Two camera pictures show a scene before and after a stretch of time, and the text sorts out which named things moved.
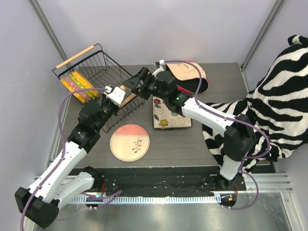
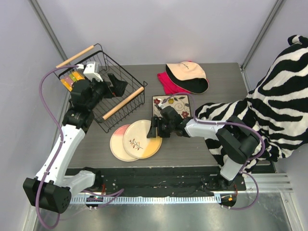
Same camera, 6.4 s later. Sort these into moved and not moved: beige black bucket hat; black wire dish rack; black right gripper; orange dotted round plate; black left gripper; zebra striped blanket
Moved: black right gripper; orange dotted round plate; black left gripper
Not moved: zebra striped blanket; beige black bucket hat; black wire dish rack
